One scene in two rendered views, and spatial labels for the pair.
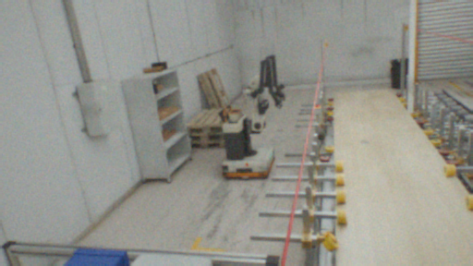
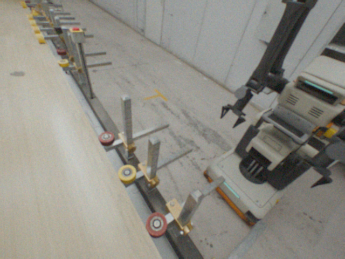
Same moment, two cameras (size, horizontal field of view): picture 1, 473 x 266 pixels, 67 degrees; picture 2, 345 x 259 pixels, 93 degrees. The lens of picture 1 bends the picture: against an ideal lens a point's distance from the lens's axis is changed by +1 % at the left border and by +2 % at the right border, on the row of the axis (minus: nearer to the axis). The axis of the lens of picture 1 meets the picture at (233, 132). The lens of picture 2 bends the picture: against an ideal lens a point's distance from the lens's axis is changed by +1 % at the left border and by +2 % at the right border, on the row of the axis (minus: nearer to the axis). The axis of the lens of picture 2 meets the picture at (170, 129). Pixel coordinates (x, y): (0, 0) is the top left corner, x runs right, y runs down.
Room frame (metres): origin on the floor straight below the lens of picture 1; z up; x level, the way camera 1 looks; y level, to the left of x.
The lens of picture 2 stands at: (4.58, -1.48, 1.58)
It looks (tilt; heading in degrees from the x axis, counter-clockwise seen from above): 44 degrees down; 120
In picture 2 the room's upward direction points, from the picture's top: 11 degrees clockwise
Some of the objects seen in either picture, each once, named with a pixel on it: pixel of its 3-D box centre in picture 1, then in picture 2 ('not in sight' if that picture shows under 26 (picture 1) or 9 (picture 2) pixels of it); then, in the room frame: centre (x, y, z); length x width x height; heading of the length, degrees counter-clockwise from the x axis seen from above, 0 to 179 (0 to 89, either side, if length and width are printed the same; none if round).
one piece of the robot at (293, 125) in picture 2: (262, 104); (283, 128); (4.76, -0.45, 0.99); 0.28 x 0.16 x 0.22; 163
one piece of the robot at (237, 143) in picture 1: (239, 133); (275, 147); (4.87, -0.08, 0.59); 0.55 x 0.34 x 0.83; 163
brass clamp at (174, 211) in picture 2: not in sight; (178, 217); (4.54, -1.20, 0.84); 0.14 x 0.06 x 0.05; 163
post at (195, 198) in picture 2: not in sight; (183, 219); (4.56, -1.21, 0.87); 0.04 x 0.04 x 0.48; 73
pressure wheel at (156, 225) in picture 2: not in sight; (156, 227); (4.49, -1.30, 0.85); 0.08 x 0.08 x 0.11
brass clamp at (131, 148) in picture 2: not in sight; (126, 142); (4.06, -1.05, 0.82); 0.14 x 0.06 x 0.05; 163
